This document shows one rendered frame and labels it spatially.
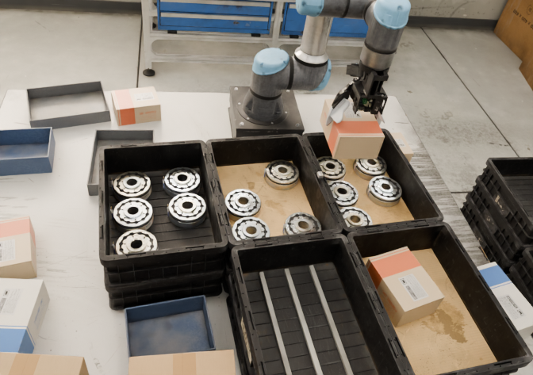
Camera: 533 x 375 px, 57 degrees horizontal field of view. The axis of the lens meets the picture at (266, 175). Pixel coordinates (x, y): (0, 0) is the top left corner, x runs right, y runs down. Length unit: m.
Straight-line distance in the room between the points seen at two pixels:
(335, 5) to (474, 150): 2.35
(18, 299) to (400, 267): 0.93
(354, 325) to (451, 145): 2.25
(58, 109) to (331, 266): 1.19
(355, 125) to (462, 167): 1.97
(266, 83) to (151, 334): 0.88
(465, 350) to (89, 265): 1.00
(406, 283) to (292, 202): 0.41
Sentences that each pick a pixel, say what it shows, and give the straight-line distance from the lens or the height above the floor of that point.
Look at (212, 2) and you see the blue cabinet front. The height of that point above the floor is 0.52.
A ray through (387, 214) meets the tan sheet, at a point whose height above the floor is 0.83.
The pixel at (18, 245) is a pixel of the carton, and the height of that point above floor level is 0.78.
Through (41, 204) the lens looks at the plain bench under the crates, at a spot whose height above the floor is 0.70.
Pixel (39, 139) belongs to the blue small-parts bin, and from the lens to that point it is 1.83.
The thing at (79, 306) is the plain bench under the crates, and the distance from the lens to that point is 1.39.
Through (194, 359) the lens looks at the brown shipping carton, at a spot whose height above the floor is 0.86.
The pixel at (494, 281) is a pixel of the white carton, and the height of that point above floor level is 0.79.
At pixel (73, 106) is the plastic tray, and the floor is 0.70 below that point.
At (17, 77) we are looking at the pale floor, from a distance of 3.52.
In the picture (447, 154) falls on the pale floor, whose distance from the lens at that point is 3.25.
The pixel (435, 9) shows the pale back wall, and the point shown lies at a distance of 4.71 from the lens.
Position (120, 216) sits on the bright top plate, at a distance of 1.34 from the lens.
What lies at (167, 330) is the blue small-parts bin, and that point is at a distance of 1.32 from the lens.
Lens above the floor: 1.87
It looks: 44 degrees down
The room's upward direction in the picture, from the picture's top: 10 degrees clockwise
